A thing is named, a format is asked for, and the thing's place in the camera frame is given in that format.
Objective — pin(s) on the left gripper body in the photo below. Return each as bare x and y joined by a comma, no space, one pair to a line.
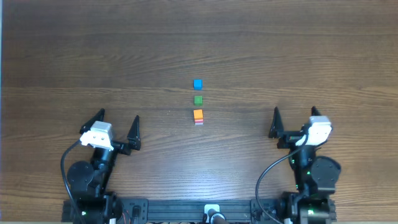
122,148

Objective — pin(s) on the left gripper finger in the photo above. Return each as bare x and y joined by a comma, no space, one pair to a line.
134,134
95,118

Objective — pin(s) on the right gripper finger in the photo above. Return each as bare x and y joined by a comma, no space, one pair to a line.
276,126
314,112

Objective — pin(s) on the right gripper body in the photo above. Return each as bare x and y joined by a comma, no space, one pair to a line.
289,139

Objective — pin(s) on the pink cube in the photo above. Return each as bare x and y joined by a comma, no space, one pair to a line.
199,121

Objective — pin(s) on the orange cube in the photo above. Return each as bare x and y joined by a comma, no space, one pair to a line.
198,114

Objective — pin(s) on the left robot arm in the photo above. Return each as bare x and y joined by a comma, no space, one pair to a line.
81,177

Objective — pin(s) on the green cube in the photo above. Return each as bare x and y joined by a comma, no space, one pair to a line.
198,100

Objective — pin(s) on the blue cube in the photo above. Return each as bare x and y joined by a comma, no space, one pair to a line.
198,84

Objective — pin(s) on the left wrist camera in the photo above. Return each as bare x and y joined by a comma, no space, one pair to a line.
98,136

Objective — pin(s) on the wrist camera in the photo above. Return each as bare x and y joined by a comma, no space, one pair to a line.
98,136
318,130

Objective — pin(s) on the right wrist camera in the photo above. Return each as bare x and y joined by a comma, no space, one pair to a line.
318,130

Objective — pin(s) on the mounting rail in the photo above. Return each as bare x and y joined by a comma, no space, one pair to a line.
174,211

